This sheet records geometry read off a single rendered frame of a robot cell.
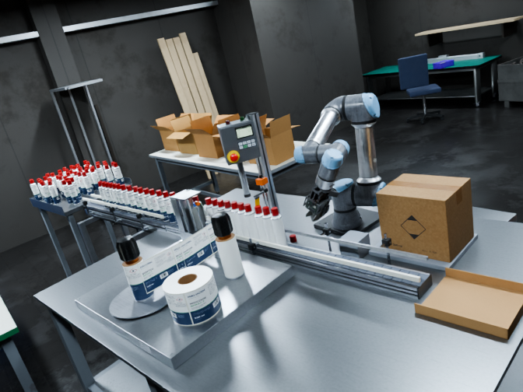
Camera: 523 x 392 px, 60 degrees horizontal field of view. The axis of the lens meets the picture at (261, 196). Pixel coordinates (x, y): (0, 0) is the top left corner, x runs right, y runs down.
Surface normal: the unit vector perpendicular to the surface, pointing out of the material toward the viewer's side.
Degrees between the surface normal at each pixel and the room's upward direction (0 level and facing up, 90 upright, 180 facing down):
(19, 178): 90
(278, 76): 90
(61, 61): 90
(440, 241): 90
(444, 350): 0
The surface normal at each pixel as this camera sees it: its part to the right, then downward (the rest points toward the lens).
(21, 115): 0.62, 0.14
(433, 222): -0.69, 0.39
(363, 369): -0.22, -0.92
